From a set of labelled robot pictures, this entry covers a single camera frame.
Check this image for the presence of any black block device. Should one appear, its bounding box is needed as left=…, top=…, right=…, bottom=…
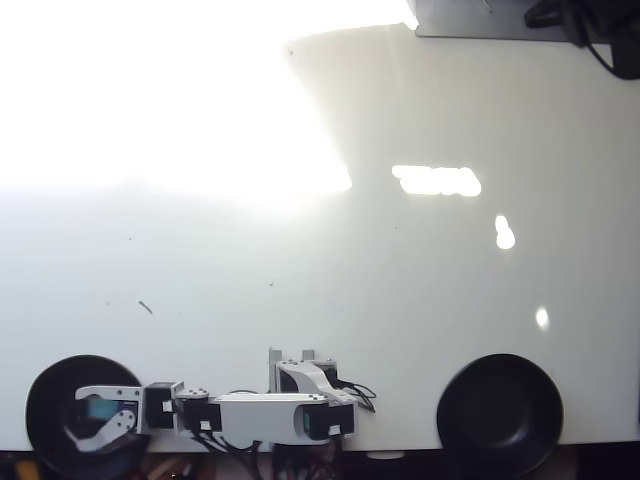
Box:
left=607, top=0, right=640, bottom=81

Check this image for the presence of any black servo cable loop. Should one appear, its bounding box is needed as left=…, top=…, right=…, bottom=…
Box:
left=189, top=430, right=264, bottom=455

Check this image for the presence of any black round bowl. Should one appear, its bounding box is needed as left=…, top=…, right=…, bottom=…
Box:
left=435, top=353, right=565, bottom=479
left=24, top=354, right=154, bottom=479

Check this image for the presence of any black clamp device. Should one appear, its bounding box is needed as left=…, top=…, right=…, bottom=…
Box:
left=523, top=0, right=590, bottom=49

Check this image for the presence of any black base cable bundle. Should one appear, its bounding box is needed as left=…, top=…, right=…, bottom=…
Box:
left=335, top=380, right=377, bottom=415

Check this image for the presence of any black power cable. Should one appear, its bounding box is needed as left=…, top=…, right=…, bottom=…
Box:
left=582, top=40, right=617, bottom=74

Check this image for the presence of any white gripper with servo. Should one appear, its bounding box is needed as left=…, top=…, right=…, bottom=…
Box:
left=74, top=385, right=148, bottom=453

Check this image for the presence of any blue cube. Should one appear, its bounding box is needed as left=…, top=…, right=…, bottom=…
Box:
left=83, top=399, right=120, bottom=423

